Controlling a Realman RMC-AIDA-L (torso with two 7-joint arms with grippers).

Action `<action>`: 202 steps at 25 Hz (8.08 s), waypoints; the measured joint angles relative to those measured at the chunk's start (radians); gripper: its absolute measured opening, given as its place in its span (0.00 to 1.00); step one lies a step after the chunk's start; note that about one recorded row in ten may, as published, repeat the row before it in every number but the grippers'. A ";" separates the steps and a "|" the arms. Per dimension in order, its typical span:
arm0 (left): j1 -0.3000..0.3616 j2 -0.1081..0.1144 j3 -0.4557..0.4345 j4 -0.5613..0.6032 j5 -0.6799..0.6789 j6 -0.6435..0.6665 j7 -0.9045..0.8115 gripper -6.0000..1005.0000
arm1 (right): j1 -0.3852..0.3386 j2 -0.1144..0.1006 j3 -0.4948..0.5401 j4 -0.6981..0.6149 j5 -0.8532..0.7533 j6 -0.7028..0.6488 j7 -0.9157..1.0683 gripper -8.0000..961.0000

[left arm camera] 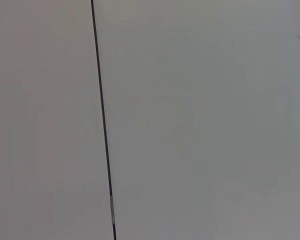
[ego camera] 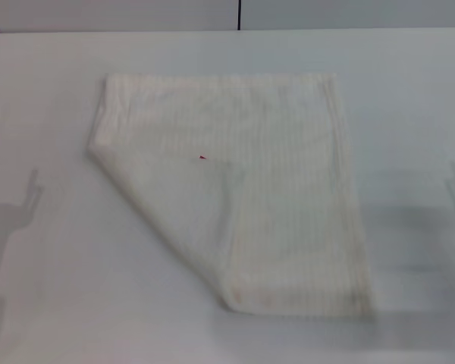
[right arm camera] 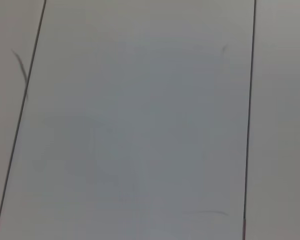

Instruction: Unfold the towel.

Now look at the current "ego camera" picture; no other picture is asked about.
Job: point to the black vertical wall strip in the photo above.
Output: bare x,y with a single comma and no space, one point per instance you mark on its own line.
239,14

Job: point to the white ribbed towel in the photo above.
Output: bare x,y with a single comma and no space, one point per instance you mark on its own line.
273,182

